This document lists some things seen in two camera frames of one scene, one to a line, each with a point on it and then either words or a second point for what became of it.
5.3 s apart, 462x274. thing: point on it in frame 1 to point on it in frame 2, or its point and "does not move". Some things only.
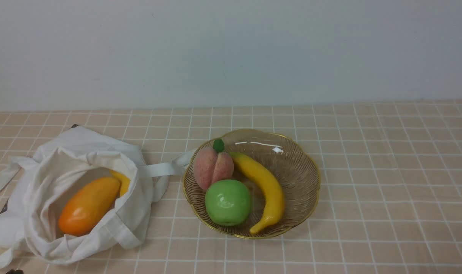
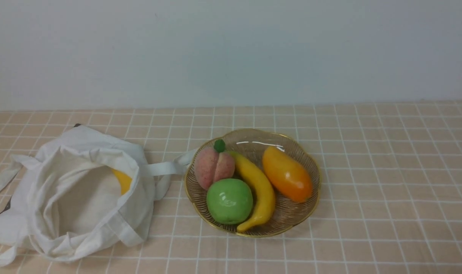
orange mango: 86,205 to 286,176
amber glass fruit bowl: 287,163 does not move
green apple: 228,202 does not move
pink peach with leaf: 212,164 does not move
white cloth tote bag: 31,192 does not move
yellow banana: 275,200 to 263,195
